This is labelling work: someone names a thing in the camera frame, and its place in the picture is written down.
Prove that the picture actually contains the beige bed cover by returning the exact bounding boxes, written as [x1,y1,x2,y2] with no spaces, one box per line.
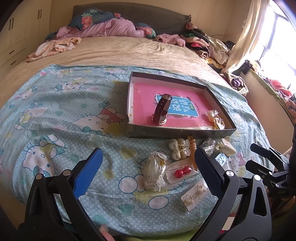
[1,37,229,105]

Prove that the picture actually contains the cream wardrobe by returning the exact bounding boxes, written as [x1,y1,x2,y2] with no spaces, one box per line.
[1,1,52,76]

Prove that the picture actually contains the pink fuzzy garment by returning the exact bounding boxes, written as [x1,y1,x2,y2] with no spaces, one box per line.
[154,34,186,47]

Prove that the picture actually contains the small clear jewelry bag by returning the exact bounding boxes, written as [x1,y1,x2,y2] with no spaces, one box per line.
[200,138,218,157]

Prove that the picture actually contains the Hello Kitty blue sheet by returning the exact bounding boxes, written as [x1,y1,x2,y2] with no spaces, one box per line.
[1,65,273,238]

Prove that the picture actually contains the grey cardboard box tray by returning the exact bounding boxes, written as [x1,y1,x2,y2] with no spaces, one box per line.
[127,72,236,139]

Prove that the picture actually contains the pearl earrings white card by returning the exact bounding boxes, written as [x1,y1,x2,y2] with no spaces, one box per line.
[181,183,210,212]

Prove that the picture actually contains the maroon leather strap watch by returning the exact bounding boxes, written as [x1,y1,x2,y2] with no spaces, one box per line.
[152,94,172,126]

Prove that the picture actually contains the small blue box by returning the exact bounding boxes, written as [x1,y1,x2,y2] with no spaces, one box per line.
[215,153,228,167]

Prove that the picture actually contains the floral dark blue pillow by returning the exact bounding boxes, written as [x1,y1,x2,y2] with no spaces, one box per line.
[68,8,156,39]

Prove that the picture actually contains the orange spiral hair tie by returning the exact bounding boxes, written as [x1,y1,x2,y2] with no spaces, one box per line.
[186,135,200,171]

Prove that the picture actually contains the pink book blue label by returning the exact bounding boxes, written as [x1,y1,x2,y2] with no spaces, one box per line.
[129,82,214,129]

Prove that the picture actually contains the purple crumpled quilt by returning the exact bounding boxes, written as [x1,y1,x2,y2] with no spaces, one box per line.
[45,18,152,41]

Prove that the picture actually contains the red bead earrings card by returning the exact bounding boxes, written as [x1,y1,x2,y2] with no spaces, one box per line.
[165,163,198,184]

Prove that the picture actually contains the white clear hair claw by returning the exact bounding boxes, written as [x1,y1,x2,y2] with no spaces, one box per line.
[169,138,191,161]

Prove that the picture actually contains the yellow rings in bag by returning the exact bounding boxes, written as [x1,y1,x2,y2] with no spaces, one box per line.
[204,109,226,130]

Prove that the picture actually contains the pearl bracelet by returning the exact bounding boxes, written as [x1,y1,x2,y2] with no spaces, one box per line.
[144,151,169,192]

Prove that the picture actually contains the cream curtain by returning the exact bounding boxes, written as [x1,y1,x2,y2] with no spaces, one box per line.
[222,0,270,73]

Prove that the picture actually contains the peach crumpled garment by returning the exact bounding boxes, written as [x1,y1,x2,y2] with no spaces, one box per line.
[26,37,82,62]

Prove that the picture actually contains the basket of clothes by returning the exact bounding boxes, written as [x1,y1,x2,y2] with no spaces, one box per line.
[220,73,249,97]

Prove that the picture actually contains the dark grey headboard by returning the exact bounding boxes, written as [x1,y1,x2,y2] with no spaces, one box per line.
[72,2,191,35]

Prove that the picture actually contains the pile of clothes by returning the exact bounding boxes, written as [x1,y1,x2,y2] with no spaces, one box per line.
[181,22,235,73]

